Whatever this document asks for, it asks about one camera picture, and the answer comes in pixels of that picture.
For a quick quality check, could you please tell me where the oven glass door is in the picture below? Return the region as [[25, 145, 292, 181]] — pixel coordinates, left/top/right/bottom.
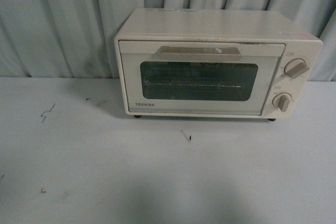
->
[[119, 40, 285, 115]]

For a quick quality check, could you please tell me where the white Toshiba toaster oven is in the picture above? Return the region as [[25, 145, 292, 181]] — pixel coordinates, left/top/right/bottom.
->
[[114, 8, 323, 121]]

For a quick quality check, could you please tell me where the lower beige oven knob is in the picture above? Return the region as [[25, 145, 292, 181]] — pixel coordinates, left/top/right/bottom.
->
[[272, 93, 291, 112]]

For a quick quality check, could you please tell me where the beige oven knob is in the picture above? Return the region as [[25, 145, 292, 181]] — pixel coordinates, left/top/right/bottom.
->
[[272, 93, 291, 112], [285, 59, 310, 79]]

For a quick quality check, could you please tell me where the upper beige oven knob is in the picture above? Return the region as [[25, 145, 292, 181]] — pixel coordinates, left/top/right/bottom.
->
[[285, 59, 310, 79]]

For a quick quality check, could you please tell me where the pale green curtain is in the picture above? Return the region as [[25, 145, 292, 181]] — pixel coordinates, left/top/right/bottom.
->
[[1, 0, 335, 81]]

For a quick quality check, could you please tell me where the metal oven wire rack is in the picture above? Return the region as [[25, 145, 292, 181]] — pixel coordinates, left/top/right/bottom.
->
[[141, 69, 243, 88]]

